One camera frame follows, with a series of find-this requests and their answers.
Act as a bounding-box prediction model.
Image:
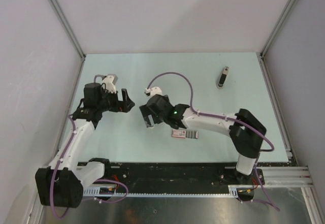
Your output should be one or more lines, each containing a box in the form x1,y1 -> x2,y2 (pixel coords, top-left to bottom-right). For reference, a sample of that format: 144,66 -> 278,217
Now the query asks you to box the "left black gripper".
97,86 -> 134,113

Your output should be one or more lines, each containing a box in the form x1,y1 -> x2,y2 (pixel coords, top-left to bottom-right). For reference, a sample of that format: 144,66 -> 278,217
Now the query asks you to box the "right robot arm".
140,94 -> 267,184

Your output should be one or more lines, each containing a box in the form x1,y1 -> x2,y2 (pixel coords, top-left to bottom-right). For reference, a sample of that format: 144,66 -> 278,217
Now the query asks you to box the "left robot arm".
35,82 -> 135,208

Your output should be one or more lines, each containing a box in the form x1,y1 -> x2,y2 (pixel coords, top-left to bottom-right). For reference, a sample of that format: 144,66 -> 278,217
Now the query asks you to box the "red staple box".
171,129 -> 199,139

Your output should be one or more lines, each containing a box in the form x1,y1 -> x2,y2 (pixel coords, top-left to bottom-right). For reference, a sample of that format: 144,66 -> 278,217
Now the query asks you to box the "black staple remover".
217,67 -> 230,89

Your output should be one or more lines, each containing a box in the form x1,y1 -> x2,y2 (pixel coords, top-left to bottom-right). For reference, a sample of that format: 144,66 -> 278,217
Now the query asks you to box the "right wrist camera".
144,87 -> 163,97

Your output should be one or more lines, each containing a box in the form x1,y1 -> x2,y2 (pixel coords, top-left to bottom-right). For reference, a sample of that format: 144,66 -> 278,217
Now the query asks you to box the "grey cable duct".
81,185 -> 239,198

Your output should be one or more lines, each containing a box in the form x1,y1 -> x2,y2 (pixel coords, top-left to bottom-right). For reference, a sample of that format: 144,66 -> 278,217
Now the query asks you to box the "left aluminium frame post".
48,0 -> 86,60

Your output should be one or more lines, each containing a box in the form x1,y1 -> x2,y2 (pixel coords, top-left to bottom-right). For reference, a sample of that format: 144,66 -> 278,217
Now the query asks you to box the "aluminium frame post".
260,0 -> 298,57
48,0 -> 86,60

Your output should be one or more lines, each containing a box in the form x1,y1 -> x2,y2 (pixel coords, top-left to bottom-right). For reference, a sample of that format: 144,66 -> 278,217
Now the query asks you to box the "right aluminium frame post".
260,0 -> 298,57

